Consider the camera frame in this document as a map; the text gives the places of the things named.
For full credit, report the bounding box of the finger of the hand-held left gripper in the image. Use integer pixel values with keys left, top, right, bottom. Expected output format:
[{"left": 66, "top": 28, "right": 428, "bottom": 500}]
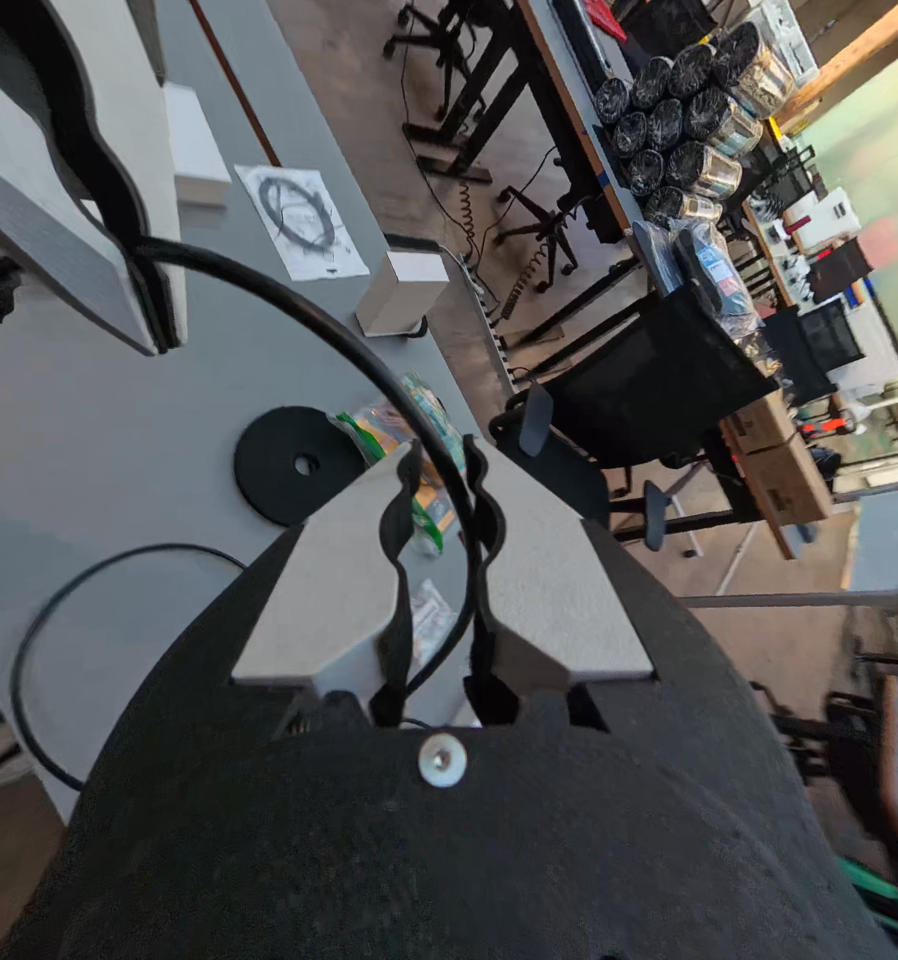
[
  {"left": 0, "top": 15, "right": 168, "bottom": 356},
  {"left": 14, "top": 0, "right": 189, "bottom": 354}
]

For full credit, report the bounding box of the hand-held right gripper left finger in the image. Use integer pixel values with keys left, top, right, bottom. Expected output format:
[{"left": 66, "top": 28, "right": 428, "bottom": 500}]
[{"left": 231, "top": 441, "right": 423, "bottom": 727}]

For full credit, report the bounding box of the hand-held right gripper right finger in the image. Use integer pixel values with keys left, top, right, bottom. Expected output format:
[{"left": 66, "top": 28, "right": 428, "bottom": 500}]
[{"left": 460, "top": 433, "right": 656, "bottom": 727}]

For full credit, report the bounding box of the black ethernet cable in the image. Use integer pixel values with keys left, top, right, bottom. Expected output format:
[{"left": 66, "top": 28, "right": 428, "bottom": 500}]
[{"left": 10, "top": 236, "right": 489, "bottom": 794}]

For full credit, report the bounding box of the grey desk with wooden edge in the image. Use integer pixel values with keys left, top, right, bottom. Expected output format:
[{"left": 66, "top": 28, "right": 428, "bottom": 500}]
[{"left": 515, "top": 0, "right": 836, "bottom": 564}]

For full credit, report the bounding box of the flat white cardboard box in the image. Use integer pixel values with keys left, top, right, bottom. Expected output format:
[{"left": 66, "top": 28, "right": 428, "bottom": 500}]
[{"left": 162, "top": 82, "right": 234, "bottom": 228}]

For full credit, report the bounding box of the clear bag of white parts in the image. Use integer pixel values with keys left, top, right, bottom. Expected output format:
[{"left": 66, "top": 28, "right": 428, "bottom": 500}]
[{"left": 410, "top": 577, "right": 459, "bottom": 665}]

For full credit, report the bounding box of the black velcro tape roll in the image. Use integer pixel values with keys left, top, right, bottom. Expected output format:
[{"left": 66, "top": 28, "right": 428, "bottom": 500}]
[{"left": 233, "top": 406, "right": 369, "bottom": 528}]

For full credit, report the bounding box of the clear snack bag green edge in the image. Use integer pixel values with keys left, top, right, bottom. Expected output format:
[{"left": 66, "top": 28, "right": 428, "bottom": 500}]
[{"left": 329, "top": 371, "right": 470, "bottom": 558}]

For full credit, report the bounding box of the black mesh office chair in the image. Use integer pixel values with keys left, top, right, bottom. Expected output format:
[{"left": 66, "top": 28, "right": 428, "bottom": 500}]
[
  {"left": 762, "top": 298, "right": 867, "bottom": 406},
  {"left": 488, "top": 285, "right": 781, "bottom": 552}
]

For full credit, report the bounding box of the brown cardboard box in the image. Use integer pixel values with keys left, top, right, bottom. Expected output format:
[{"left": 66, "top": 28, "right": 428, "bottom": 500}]
[
  {"left": 721, "top": 390, "right": 798, "bottom": 460},
  {"left": 741, "top": 435, "right": 834, "bottom": 562}
]

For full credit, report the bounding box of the black chair base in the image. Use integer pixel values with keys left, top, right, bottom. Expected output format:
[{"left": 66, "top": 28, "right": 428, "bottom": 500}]
[{"left": 383, "top": 0, "right": 489, "bottom": 125}]

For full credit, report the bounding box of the upright white cardboard box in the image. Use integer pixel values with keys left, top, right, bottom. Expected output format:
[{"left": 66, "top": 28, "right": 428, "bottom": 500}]
[{"left": 355, "top": 251, "right": 451, "bottom": 339}]

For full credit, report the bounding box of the clear bag of blue items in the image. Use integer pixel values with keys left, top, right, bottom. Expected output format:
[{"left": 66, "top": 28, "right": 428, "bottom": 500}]
[{"left": 632, "top": 219, "right": 766, "bottom": 342}]

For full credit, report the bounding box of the white appliance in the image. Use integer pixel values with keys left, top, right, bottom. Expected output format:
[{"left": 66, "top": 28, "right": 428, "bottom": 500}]
[{"left": 782, "top": 187, "right": 862, "bottom": 256}]

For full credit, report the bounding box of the stack of wrapped rolls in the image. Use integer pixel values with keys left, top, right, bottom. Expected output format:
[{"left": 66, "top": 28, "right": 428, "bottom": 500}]
[{"left": 593, "top": 21, "right": 795, "bottom": 225}]

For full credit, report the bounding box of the wooden pillar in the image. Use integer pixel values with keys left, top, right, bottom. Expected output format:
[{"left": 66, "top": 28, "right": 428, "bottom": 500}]
[{"left": 775, "top": 0, "right": 898, "bottom": 130}]

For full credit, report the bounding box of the paper sheet with cable picture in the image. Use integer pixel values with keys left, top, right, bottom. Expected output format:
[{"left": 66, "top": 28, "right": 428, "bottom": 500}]
[{"left": 235, "top": 165, "right": 372, "bottom": 283}]

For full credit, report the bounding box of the white metal stand frame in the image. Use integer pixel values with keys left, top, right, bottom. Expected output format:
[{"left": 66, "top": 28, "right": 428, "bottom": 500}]
[{"left": 677, "top": 587, "right": 898, "bottom": 610}]

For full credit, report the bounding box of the black and white cable chain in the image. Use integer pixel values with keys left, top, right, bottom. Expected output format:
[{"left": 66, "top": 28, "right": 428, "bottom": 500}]
[{"left": 458, "top": 253, "right": 522, "bottom": 395}]

